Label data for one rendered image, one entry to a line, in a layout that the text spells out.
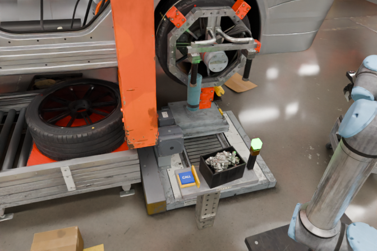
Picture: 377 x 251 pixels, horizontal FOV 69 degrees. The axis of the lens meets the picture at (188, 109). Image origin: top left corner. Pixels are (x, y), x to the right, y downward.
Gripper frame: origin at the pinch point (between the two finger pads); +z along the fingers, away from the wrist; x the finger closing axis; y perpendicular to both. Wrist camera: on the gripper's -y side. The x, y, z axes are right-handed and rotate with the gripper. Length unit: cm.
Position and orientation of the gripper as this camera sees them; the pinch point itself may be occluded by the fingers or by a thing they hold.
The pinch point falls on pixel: (348, 96)
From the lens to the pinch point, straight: 178.0
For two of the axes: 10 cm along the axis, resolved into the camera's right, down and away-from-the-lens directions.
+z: 1.9, 4.2, 8.9
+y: -0.4, 9.1, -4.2
